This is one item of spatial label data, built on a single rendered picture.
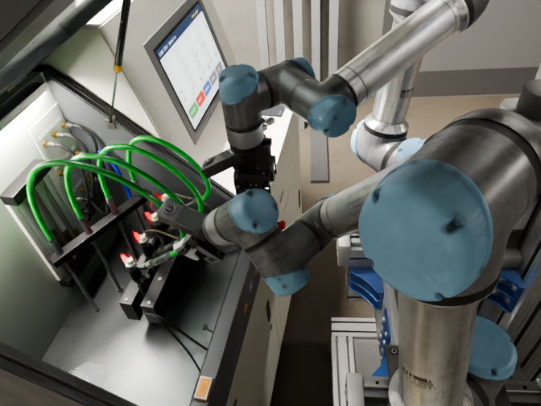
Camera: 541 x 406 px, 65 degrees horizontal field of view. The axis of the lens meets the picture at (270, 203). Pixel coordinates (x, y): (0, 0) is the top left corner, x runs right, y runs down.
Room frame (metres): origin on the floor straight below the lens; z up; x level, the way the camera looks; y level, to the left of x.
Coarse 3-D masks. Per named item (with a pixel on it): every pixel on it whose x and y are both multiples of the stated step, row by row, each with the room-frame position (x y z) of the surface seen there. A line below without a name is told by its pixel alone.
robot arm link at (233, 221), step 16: (256, 192) 0.53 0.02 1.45; (224, 208) 0.54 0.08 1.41; (240, 208) 0.50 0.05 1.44; (256, 208) 0.50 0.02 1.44; (272, 208) 0.51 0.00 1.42; (224, 224) 0.52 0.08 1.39; (240, 224) 0.49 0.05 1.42; (256, 224) 0.48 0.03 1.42; (272, 224) 0.49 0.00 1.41; (240, 240) 0.49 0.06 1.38; (256, 240) 0.48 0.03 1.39
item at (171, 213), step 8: (168, 200) 0.65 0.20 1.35; (160, 208) 0.63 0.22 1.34; (168, 208) 0.62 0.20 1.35; (176, 208) 0.63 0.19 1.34; (184, 208) 0.63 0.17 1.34; (160, 216) 0.61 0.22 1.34; (168, 216) 0.61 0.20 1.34; (176, 216) 0.61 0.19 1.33; (184, 216) 0.61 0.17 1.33; (192, 216) 0.61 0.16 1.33; (200, 216) 0.61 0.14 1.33; (168, 224) 0.61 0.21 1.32; (176, 224) 0.60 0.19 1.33; (184, 224) 0.59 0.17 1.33; (192, 224) 0.59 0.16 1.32; (200, 224) 0.59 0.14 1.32; (184, 232) 0.59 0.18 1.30; (192, 232) 0.58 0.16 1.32; (200, 232) 0.58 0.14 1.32
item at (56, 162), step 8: (48, 160) 0.73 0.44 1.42; (56, 160) 0.72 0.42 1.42; (64, 160) 0.72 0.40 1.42; (72, 160) 0.71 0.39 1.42; (32, 168) 0.74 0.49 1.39; (40, 168) 0.73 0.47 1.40; (88, 168) 0.70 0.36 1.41; (96, 168) 0.70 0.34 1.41; (104, 168) 0.70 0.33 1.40; (32, 176) 0.74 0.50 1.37; (112, 176) 0.69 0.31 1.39; (120, 176) 0.69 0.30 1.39; (32, 184) 0.75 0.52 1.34; (128, 184) 0.68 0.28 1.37; (136, 184) 0.68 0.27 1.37; (32, 192) 0.75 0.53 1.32; (144, 192) 0.67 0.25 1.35; (32, 200) 0.75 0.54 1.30; (152, 200) 0.67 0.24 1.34; (32, 208) 0.75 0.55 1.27; (40, 216) 0.76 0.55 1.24; (40, 224) 0.76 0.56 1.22; (48, 232) 0.76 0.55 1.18; (48, 240) 0.76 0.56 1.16
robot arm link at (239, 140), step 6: (228, 132) 0.72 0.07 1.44; (234, 132) 0.77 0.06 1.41; (246, 132) 0.77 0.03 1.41; (252, 132) 0.71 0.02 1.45; (258, 132) 0.71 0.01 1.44; (228, 138) 0.72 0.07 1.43; (234, 138) 0.71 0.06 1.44; (240, 138) 0.70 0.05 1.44; (246, 138) 0.70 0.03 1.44; (252, 138) 0.70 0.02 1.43; (258, 138) 0.71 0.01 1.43; (234, 144) 0.71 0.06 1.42; (240, 144) 0.70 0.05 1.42; (246, 144) 0.70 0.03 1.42; (252, 144) 0.70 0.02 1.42
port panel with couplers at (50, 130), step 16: (48, 112) 1.04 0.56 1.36; (32, 128) 0.97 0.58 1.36; (48, 128) 1.01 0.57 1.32; (64, 128) 1.06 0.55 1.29; (48, 144) 0.96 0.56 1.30; (64, 144) 1.04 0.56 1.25; (80, 160) 1.06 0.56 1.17; (80, 176) 1.03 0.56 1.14; (64, 192) 0.96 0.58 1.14; (80, 192) 1.01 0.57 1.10; (80, 208) 0.98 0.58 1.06
